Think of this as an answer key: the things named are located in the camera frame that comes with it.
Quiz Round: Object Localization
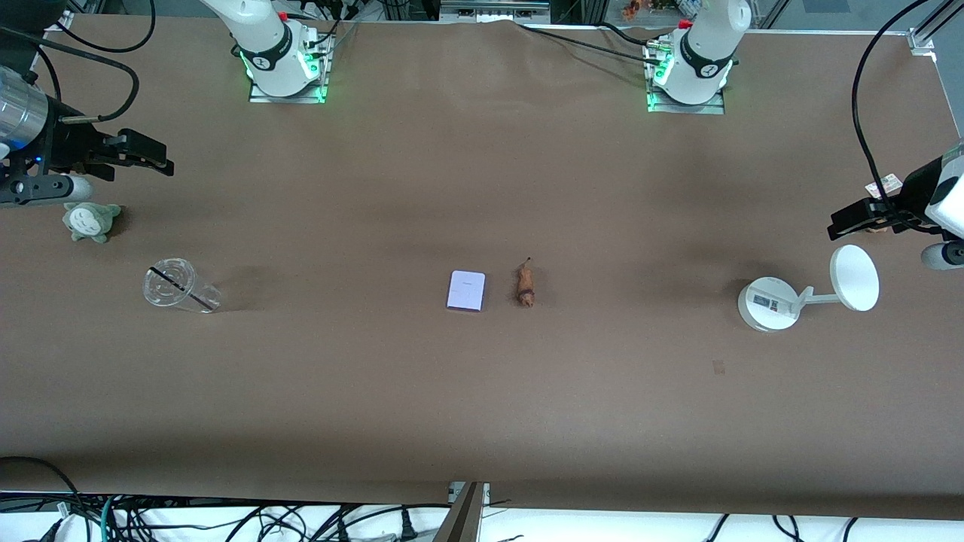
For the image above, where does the brown lion statue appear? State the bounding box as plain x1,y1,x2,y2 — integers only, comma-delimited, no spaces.
514,257,538,308

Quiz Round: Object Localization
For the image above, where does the small white card box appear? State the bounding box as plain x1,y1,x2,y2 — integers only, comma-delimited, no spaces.
447,270,487,312

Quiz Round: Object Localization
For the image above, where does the white round desk lamp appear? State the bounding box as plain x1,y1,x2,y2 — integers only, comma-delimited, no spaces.
737,245,880,333

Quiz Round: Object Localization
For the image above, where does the grey green plush toy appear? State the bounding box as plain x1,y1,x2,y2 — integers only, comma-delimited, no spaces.
63,200,122,244

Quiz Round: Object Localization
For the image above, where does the black drinking straw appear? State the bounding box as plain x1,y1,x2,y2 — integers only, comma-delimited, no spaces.
149,266,215,312

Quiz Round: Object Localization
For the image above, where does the clear plastic cup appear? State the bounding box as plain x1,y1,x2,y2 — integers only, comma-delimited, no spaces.
143,257,222,314

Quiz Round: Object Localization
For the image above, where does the brown table cover sheet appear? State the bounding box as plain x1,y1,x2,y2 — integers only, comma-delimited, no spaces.
0,14,964,520

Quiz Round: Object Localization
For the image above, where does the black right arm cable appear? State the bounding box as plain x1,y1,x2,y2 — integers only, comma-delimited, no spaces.
0,0,157,125

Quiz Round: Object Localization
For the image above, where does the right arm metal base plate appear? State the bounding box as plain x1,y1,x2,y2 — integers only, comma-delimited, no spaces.
249,81,329,105

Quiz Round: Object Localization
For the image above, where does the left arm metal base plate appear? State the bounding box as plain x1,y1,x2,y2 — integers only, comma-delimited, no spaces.
646,92,726,115

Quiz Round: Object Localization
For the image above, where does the black cable across table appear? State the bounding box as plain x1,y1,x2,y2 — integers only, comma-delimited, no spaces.
516,24,665,65

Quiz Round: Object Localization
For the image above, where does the black looped floor cable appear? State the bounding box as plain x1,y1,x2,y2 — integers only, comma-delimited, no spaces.
0,456,84,520

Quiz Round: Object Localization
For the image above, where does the silver metal rail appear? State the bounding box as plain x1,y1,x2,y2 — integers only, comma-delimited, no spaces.
441,0,551,23

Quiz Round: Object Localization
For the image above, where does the grey metal post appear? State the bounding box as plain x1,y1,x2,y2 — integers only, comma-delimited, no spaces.
433,482,490,542

